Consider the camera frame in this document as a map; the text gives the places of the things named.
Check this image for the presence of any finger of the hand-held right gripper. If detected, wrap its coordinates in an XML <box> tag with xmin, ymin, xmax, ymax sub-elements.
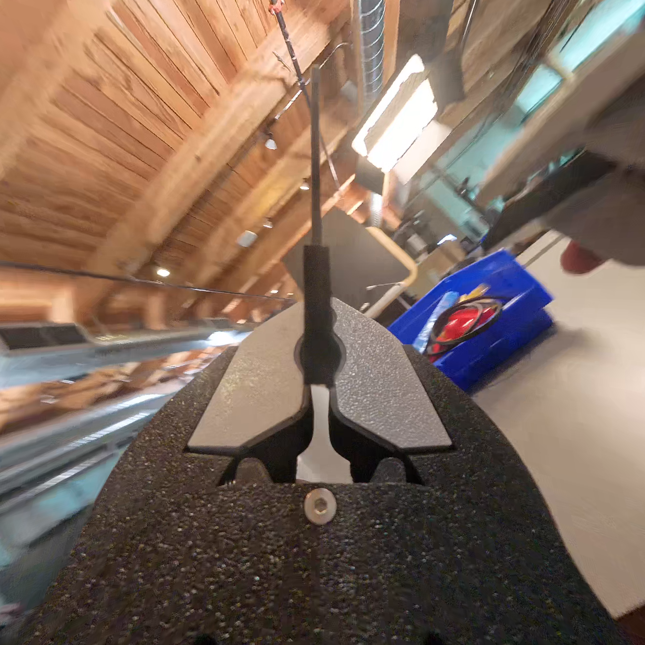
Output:
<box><xmin>544</xmin><ymin>166</ymin><xmax>645</xmax><ymax>268</ymax></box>

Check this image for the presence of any black cable coil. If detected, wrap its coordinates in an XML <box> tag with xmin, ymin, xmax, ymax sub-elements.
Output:
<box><xmin>428</xmin><ymin>297</ymin><xmax>505</xmax><ymax>348</ymax></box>

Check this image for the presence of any black handle screwdriver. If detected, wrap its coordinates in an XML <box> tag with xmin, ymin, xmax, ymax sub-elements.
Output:
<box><xmin>301</xmin><ymin>64</ymin><xmax>337</xmax><ymax>389</ymax></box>

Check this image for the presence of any metal ceiling rod red tag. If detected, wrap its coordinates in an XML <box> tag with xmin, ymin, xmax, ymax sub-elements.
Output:
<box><xmin>268</xmin><ymin>0</ymin><xmax>343</xmax><ymax>189</ymax></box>

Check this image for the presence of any person's right hand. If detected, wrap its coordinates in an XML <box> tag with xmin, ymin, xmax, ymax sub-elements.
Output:
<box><xmin>561</xmin><ymin>241</ymin><xmax>604</xmax><ymax>275</ymax></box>

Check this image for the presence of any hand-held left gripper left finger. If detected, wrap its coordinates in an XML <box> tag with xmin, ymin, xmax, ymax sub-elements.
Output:
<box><xmin>186</xmin><ymin>297</ymin><xmax>313</xmax><ymax>484</ymax></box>

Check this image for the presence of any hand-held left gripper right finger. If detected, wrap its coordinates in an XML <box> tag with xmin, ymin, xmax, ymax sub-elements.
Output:
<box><xmin>328</xmin><ymin>297</ymin><xmax>453</xmax><ymax>483</ymax></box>

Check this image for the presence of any black board wooden frame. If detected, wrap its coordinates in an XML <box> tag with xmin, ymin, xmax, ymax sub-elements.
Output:
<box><xmin>281</xmin><ymin>208</ymin><xmax>420</xmax><ymax>315</ymax></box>

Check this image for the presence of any silver duct with vent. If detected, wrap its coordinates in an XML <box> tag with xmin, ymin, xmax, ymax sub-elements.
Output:
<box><xmin>352</xmin><ymin>0</ymin><xmax>389</xmax><ymax>109</ymax></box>

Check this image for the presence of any blue plastic bin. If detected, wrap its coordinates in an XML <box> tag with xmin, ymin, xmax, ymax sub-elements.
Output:
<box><xmin>387</xmin><ymin>248</ymin><xmax>555</xmax><ymax>394</ymax></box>

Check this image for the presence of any thin black ceiling rod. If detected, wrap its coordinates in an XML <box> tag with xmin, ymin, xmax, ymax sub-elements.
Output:
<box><xmin>0</xmin><ymin>261</ymin><xmax>298</xmax><ymax>303</ymax></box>

